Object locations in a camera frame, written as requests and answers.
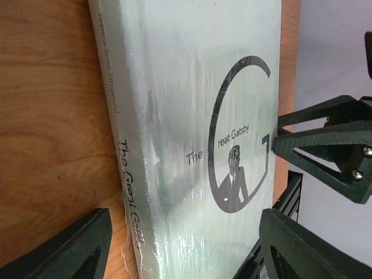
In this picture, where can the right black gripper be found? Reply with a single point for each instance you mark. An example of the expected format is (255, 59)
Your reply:
(339, 154)

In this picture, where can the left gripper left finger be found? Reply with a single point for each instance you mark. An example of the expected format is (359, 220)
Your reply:
(79, 251)

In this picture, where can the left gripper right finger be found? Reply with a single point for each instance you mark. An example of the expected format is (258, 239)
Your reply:
(315, 258)

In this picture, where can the grey booklet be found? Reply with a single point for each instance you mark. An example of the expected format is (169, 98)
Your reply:
(192, 93)

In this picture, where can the black aluminium rail base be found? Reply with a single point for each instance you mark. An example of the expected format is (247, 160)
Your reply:
(270, 255)

